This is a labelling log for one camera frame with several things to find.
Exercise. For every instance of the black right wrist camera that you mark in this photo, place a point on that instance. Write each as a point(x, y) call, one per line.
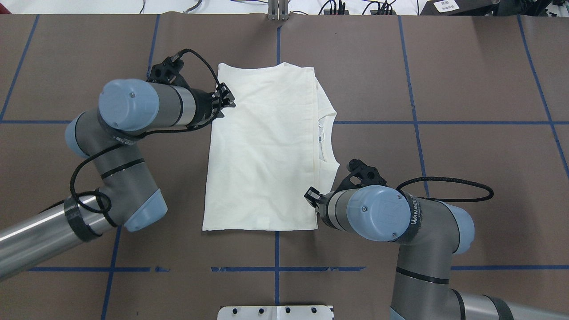
point(360, 175)

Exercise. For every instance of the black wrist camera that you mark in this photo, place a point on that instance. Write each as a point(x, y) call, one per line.
point(360, 175)
point(168, 72)

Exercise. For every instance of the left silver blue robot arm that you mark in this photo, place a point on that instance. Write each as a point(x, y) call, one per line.
point(113, 186)

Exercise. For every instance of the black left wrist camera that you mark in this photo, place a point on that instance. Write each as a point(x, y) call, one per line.
point(168, 72)

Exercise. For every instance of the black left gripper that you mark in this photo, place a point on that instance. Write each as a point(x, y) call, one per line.
point(204, 108)

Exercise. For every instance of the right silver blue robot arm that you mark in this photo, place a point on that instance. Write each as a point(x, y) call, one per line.
point(429, 233)

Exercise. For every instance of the cream long-sleeve cat shirt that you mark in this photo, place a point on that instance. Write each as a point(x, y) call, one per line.
point(269, 149)

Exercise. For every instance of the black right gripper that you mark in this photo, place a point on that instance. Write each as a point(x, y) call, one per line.
point(323, 206)

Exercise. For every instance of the aluminium frame post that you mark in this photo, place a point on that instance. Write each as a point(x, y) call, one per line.
point(278, 10)

